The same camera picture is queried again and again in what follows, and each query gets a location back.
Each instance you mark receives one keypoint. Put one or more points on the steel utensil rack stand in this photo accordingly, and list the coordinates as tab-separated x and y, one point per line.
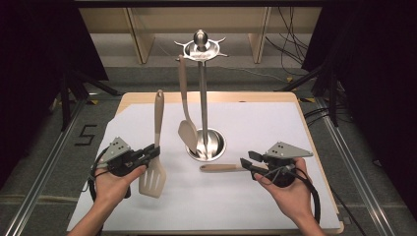
204	98

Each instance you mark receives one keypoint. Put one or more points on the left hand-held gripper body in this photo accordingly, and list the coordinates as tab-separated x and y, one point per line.
119	160

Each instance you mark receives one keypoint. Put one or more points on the aluminium floor rail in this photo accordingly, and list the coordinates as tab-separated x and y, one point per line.
42	170
357	170

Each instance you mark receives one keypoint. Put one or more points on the person's left hand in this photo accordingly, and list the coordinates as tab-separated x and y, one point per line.
111	188

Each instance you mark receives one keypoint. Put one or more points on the wooden shelf unit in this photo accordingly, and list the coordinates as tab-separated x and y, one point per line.
196	19

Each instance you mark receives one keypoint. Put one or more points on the beige perforated skimmer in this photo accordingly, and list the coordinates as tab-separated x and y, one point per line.
223	167

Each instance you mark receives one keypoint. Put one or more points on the beige solid turner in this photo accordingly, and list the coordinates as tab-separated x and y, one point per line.
187	131

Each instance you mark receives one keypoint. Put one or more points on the dark curtain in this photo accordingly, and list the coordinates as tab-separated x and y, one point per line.
32	82
377	82

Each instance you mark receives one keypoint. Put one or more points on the black tripod stand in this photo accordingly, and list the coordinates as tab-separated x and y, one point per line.
332	98
67	98

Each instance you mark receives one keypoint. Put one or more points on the beige slotted spatula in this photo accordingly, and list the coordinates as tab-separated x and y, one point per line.
158	114

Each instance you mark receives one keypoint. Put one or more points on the person's right hand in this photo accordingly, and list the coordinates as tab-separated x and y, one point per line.
293	200

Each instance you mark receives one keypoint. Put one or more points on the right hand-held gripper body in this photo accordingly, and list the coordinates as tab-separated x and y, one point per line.
286	150

